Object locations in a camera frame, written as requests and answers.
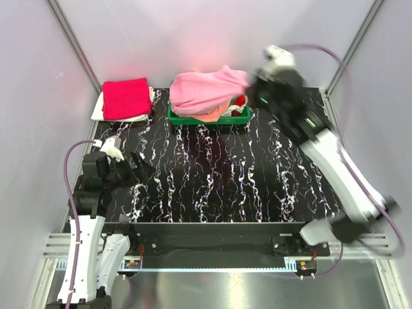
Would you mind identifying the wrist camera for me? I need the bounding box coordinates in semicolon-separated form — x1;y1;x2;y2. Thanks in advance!
92;136;125;162
264;45;295;68

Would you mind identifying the peach t shirt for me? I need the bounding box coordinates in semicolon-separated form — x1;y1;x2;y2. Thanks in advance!
192;100;230;122

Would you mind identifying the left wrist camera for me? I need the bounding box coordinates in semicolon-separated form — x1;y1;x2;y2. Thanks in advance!
92;136;125;162

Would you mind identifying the purple cable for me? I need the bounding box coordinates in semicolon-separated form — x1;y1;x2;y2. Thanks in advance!
63;138;136;309
267;43;406;279

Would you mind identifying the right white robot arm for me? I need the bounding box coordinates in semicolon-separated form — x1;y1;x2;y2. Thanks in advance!
248;68;399;255

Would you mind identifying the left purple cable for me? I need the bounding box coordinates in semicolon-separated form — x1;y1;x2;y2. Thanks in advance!
63;138;136;309

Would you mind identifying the red white green t shirt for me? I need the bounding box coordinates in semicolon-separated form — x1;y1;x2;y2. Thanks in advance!
225;95;248;117

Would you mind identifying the pink t shirt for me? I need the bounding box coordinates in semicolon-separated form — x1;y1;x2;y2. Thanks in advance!
169;65;248;118

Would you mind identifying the corner post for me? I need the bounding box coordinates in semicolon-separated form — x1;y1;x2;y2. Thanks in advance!
324;0;386;97
45;0;101;94

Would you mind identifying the left corner post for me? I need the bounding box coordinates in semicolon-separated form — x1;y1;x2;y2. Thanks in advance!
45;0;101;94

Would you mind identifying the folded white t shirt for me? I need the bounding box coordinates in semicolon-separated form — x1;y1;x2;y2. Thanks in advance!
91;87;155;122

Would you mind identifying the aluminium rail frame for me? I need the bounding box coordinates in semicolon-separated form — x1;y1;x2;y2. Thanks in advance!
30;225;403;309

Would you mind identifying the right corner post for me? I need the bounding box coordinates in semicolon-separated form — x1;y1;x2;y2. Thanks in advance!
324;0;386;97

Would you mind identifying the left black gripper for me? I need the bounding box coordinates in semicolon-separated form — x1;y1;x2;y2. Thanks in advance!
104;149;155;191

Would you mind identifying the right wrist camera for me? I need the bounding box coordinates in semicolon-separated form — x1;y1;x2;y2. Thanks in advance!
264;45;295;68

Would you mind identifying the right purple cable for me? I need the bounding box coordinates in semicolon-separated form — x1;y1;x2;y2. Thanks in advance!
267;43;406;279

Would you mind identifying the green plastic bin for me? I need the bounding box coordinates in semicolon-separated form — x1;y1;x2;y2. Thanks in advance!
167;96;252;126

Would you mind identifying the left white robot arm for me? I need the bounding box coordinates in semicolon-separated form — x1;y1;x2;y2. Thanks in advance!
46;151;156;308

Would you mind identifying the folded magenta t shirt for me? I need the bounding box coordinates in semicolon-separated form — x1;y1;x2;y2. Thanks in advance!
102;78;152;120

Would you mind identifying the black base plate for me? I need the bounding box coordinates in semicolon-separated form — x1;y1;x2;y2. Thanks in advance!
102;222;330;272

